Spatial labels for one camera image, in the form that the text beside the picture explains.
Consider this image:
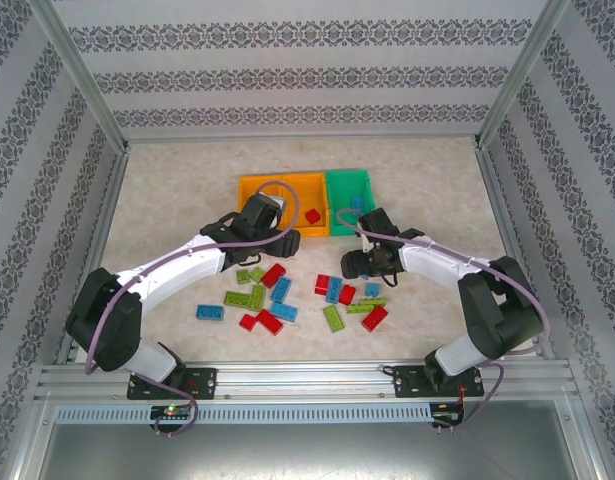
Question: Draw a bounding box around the green plastic bin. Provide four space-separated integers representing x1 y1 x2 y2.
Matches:
324 169 378 237

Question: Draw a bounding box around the grey metal panel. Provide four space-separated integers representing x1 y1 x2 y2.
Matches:
36 423 596 480

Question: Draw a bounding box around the yellow plastic bin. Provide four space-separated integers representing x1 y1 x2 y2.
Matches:
236 173 301 232
281 172 332 239

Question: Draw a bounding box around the aluminium frame leg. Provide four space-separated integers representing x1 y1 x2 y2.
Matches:
561 394 615 480
0 394 58 480

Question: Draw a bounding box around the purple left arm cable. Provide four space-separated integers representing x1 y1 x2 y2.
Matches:
84 180 302 437

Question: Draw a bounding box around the grey slotted cable duct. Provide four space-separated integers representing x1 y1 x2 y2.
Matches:
54 403 433 426

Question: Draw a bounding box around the left controller circuit board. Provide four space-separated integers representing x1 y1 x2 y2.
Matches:
150 405 193 420

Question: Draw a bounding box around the aluminium back frame bar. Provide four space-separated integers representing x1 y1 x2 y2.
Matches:
124 130 481 144

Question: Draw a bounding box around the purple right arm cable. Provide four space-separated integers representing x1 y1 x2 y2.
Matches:
335 207 553 435

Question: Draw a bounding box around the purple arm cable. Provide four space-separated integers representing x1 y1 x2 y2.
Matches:
335 207 553 435
84 180 302 437

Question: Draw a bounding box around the aluminium frame post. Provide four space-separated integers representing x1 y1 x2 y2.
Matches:
30 0 131 154
472 0 574 151

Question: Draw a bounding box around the aluminium front rail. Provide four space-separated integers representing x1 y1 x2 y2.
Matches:
34 360 582 402

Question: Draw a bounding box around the aluminium side frame rail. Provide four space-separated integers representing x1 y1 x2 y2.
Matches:
54 147 133 365
474 144 553 360

